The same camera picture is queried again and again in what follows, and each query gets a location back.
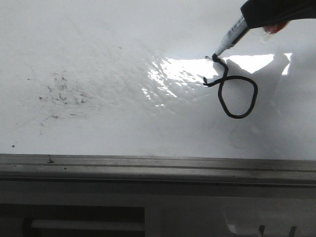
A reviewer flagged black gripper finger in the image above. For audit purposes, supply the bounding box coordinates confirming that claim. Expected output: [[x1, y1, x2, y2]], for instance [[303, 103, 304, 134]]
[[240, 0, 316, 27]]

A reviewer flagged orange round magnet taped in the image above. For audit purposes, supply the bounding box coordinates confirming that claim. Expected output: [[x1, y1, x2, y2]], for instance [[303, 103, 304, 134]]
[[263, 21, 289, 34]]

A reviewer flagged white whiteboard marker pen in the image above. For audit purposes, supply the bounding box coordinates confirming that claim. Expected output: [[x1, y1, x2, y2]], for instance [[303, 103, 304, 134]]
[[212, 16, 249, 58]]

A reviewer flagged white whiteboard surface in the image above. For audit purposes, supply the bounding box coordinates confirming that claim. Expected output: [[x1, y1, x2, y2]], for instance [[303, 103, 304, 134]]
[[0, 0, 316, 160]]

